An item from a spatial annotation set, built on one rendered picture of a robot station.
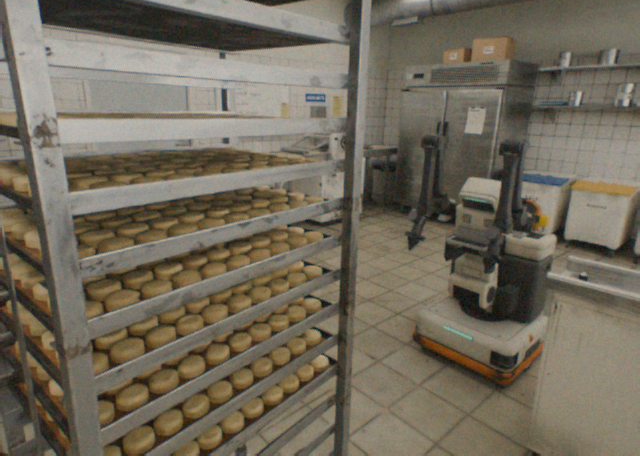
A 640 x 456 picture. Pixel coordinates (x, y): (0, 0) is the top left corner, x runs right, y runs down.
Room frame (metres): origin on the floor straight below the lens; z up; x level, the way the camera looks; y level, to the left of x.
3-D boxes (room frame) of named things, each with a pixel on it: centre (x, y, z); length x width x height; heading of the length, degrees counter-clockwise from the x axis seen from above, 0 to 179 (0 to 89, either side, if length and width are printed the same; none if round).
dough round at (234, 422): (0.77, 0.18, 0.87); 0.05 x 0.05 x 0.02
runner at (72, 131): (0.75, 0.15, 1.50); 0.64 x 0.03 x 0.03; 140
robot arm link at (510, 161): (2.01, -0.88, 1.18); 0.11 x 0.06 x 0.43; 45
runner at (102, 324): (0.75, 0.15, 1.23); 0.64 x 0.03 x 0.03; 140
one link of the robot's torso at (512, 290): (2.32, -0.99, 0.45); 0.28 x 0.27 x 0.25; 45
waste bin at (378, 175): (6.94, -1.08, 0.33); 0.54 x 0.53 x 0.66; 43
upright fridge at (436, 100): (5.86, -1.84, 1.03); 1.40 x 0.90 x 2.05; 43
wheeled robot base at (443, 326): (2.48, -1.06, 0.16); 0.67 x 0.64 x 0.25; 135
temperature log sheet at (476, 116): (5.26, -1.82, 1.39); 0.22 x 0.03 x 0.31; 43
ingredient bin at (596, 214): (4.68, -3.13, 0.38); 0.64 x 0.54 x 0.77; 134
